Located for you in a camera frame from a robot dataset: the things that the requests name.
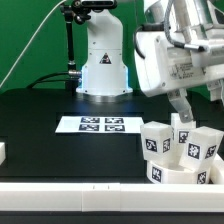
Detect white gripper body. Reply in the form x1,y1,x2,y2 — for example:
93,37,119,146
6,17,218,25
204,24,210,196
134,32,224,97

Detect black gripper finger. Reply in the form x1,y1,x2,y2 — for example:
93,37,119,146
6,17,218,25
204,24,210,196
207,79,224,104
167,88,193,123

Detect white round stool seat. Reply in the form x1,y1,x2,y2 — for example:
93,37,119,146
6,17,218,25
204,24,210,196
146,161,210,184

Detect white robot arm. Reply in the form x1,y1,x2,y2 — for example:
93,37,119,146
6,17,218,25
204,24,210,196
134,0,224,123

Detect paper sheet with markers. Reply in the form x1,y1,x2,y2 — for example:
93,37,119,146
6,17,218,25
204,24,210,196
55,116,143,134

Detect white right border rail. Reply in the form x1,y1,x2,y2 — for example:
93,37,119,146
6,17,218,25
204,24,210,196
210,155,224,185

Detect white border rail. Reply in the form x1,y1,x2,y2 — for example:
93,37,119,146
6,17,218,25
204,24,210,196
210,155,224,185
0,183,224,212
0,142,6,165

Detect black camera on stand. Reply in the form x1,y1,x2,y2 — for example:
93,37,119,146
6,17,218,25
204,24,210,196
81,0,117,10

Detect black cable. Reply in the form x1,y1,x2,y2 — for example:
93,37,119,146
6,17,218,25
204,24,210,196
26,71,82,90

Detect white cable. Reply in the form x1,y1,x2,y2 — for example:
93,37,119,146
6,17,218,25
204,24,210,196
0,0,68,88

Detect white front border rail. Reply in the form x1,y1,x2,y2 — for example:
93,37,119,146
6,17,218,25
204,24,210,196
0,183,224,212

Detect white left border rail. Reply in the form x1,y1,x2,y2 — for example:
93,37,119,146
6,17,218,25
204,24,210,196
0,142,6,165

